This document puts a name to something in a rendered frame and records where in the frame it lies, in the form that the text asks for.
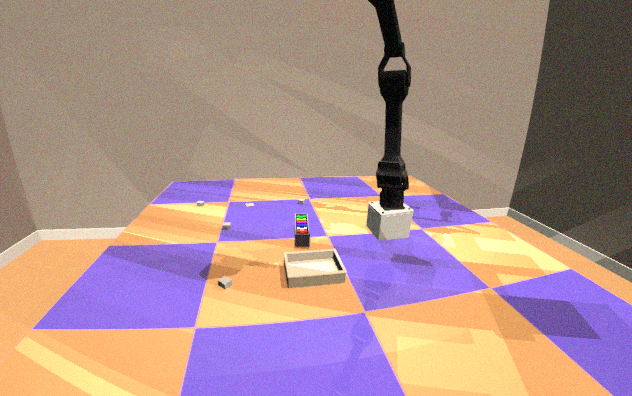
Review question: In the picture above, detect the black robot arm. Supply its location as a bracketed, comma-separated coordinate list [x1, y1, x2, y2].
[368, 0, 411, 211]

